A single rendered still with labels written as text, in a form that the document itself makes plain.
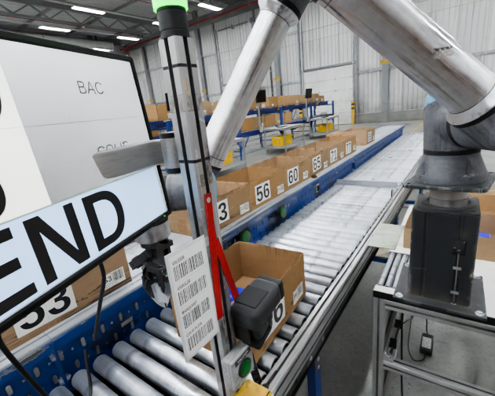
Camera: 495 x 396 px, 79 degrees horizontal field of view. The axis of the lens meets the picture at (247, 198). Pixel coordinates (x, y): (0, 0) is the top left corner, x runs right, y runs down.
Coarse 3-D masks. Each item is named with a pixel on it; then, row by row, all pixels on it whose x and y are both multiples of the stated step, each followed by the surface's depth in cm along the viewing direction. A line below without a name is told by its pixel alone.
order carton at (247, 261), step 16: (240, 256) 126; (256, 256) 122; (272, 256) 117; (288, 256) 113; (240, 272) 127; (256, 272) 124; (272, 272) 120; (288, 272) 99; (304, 272) 111; (288, 288) 100; (304, 288) 112; (288, 304) 101; (176, 320) 96; (272, 336) 92; (256, 352) 85
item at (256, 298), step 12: (264, 276) 65; (252, 288) 61; (264, 288) 61; (276, 288) 61; (240, 300) 59; (252, 300) 58; (264, 300) 58; (276, 300) 61; (240, 312) 57; (252, 312) 56; (264, 312) 57; (240, 324) 58; (252, 324) 56; (264, 324) 61; (252, 336) 60; (264, 336) 61
